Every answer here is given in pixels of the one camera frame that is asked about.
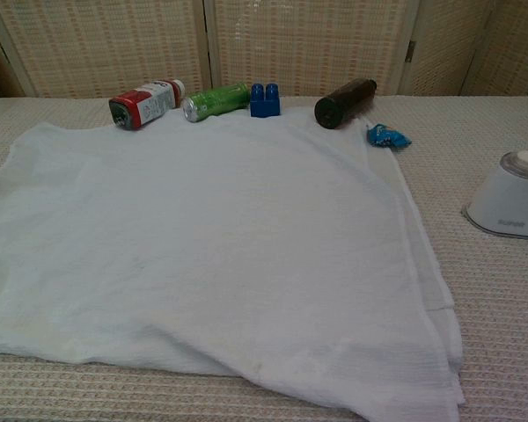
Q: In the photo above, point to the white handheld steam iron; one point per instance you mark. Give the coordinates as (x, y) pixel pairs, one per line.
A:
(506, 198)

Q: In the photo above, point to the white cloth garment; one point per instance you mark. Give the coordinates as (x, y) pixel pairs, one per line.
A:
(202, 242)

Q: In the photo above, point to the blue snack packet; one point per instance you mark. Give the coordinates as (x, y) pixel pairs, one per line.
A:
(387, 137)

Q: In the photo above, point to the green drink can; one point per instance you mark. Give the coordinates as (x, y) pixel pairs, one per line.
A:
(213, 102)

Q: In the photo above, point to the beige woven table cover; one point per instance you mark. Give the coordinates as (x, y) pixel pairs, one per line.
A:
(488, 285)

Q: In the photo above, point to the beige woven folding screen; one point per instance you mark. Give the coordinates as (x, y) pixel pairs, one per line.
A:
(290, 44)

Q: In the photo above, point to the blue toy building brick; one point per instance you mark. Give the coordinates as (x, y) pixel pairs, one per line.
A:
(265, 103)

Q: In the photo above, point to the red and white juice bottle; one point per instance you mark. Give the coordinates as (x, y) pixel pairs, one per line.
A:
(143, 105)

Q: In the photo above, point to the brown plastic bottle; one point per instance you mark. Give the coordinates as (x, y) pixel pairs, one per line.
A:
(343, 103)

